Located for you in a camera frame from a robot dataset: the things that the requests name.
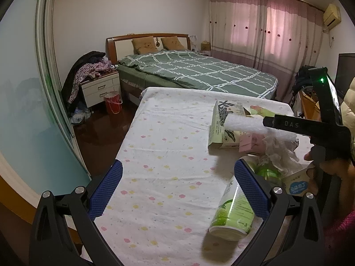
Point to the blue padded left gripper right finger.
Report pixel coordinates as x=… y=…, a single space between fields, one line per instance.
x=291 y=232

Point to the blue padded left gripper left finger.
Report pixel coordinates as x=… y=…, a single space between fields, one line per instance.
x=51 y=242

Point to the green white paper cup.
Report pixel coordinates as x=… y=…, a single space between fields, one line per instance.
x=234 y=216

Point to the small pink carton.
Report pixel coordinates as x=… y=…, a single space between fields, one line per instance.
x=252 y=143

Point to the green floral paper box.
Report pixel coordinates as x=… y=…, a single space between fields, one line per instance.
x=219 y=137

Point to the white foam strip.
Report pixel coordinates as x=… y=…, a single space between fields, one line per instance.
x=254 y=124

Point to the person's right hand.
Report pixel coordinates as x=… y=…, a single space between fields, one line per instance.
x=344 y=205

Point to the green plastic bottle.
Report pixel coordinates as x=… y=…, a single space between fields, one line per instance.
x=263 y=166

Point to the wooden desk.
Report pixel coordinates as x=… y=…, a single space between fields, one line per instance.
x=311 y=109

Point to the cream puffer jacket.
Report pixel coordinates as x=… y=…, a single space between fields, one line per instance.
x=348 y=109

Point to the white dotted table cloth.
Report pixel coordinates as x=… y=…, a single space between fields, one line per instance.
x=172 y=182

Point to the dark clothes heap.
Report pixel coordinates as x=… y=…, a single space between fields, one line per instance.
x=303 y=82

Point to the black monitor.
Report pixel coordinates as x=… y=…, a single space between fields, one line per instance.
x=345 y=73

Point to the red plastic bucket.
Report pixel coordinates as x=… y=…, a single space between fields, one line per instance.
x=113 y=102

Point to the sliding wardrobe door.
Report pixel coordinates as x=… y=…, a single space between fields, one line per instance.
x=34 y=141

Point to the white bedside drawer cabinet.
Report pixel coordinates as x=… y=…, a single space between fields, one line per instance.
x=96 y=89

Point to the pink white curtain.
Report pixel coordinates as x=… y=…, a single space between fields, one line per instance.
x=277 y=37

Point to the pile of clothes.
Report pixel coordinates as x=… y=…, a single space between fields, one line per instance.
x=88 y=67

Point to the wooden bed with headboard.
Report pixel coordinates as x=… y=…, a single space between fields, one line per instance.
x=135 y=81

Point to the green checked duvet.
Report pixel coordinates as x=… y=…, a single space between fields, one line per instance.
x=199 y=72

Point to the beige air conditioner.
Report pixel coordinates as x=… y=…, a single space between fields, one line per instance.
x=331 y=16

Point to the left brown pillow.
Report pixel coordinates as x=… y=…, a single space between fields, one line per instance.
x=144 y=45

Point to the brown pillow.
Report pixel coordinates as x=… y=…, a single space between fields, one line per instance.
x=144 y=45
x=172 y=43

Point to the right brown pillow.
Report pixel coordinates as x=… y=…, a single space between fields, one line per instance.
x=172 y=43

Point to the tissue box on nightstand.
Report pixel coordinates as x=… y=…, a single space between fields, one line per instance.
x=205 y=46

